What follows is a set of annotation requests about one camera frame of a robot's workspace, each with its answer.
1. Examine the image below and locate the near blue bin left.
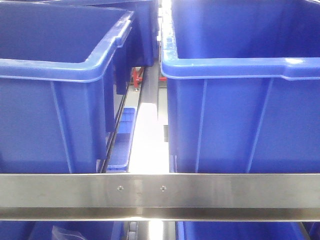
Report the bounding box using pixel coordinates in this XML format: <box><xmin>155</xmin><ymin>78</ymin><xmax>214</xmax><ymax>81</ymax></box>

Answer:
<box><xmin>0</xmin><ymin>1</ymin><xmax>134</xmax><ymax>174</ymax></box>

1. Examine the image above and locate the steel shelf front rail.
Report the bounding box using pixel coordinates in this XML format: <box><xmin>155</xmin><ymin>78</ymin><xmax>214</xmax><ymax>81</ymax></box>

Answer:
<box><xmin>0</xmin><ymin>173</ymin><xmax>320</xmax><ymax>222</ymax></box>

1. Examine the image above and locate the near blue bin right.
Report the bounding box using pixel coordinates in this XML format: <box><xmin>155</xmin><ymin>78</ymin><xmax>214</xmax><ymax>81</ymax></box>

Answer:
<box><xmin>161</xmin><ymin>0</ymin><xmax>320</xmax><ymax>174</ymax></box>

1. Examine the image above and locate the red metal frame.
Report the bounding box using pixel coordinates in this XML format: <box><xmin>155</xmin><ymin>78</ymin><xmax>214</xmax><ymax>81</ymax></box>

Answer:
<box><xmin>131</xmin><ymin>66</ymin><xmax>168</xmax><ymax>89</ymax></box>

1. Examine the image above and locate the lower blue bin left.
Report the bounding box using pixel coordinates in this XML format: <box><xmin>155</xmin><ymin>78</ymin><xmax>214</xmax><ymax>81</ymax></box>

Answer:
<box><xmin>0</xmin><ymin>221</ymin><xmax>124</xmax><ymax>240</ymax></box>

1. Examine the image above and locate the blue bin on lower level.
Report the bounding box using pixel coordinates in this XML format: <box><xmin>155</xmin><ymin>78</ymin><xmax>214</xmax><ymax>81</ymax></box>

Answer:
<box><xmin>106</xmin><ymin>107</ymin><xmax>137</xmax><ymax>172</ymax></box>

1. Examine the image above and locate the blue bin behind left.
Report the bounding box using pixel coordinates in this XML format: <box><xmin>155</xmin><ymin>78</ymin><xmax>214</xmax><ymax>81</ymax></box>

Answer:
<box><xmin>44</xmin><ymin>0</ymin><xmax>158</xmax><ymax>67</ymax></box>

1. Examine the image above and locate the lower blue bin right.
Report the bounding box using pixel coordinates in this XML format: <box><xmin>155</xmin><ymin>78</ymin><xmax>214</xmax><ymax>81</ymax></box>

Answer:
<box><xmin>175</xmin><ymin>221</ymin><xmax>320</xmax><ymax>240</ymax></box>

